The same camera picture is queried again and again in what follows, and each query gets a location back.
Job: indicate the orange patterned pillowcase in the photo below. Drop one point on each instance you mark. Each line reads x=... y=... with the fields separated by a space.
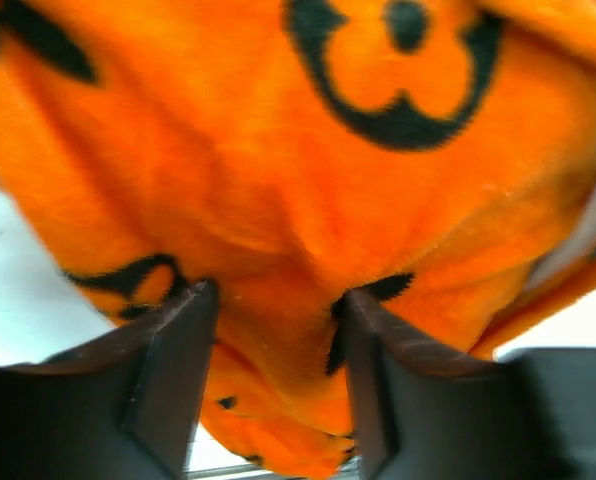
x=438 y=154

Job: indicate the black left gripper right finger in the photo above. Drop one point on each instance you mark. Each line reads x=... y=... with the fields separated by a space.
x=423 y=410

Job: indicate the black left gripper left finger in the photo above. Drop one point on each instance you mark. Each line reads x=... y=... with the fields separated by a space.
x=122 y=406

